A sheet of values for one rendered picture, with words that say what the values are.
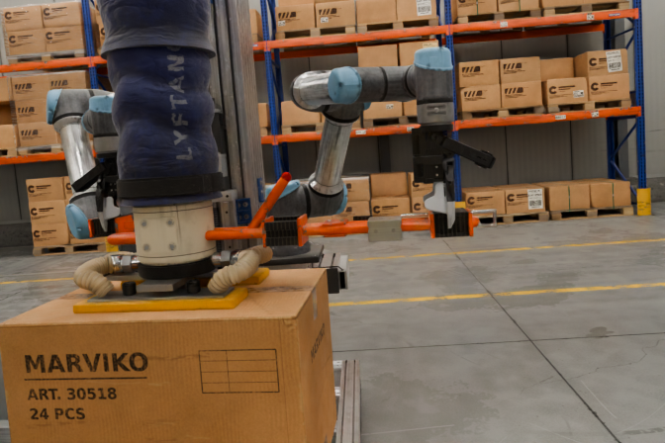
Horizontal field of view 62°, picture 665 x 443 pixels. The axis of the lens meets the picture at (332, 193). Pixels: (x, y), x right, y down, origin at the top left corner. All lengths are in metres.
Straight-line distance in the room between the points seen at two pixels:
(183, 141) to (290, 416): 0.58
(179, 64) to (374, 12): 7.48
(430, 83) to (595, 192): 8.09
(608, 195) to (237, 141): 7.74
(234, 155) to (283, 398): 1.08
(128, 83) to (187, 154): 0.18
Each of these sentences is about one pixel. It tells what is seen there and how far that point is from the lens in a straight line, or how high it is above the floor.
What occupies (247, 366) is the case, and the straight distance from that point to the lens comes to 1.08.
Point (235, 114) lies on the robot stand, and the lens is 1.97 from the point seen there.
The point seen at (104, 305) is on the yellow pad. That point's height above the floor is 1.09.
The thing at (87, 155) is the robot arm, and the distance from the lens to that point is 1.97.
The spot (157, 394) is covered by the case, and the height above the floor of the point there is 0.93.
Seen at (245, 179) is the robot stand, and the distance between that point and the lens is 1.96.
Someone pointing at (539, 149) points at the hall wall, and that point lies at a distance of 10.17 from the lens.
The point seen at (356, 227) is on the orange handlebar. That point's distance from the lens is 1.14.
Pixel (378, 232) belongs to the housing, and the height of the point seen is 1.19.
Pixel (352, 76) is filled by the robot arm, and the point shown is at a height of 1.52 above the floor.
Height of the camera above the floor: 1.38
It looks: 5 degrees down
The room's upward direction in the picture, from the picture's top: 4 degrees counter-clockwise
